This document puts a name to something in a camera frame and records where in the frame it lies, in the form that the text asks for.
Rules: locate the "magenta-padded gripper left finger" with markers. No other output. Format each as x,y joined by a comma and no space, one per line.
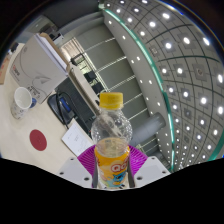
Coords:
85,161

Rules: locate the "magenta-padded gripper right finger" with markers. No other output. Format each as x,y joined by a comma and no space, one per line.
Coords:
140,161

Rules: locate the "clear bottle with yellow cap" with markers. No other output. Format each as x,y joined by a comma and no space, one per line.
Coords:
111,166

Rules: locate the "white paper sheet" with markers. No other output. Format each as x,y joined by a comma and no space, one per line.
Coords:
76,138

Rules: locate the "flat round red coaster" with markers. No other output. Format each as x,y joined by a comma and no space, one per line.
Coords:
38,140

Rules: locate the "black bag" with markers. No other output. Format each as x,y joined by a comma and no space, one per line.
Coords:
58,106

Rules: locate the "long curved conference desk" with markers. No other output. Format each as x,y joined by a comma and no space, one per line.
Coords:
80,86

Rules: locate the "row of black office chairs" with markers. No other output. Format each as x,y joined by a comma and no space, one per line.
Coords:
89,77

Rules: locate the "white patterned paper cup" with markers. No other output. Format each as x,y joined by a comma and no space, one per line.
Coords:
22,98

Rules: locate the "large white printed carton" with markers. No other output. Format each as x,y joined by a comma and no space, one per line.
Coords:
36,70

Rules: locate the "group of ceiling lights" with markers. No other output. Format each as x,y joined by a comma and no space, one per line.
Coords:
186,40

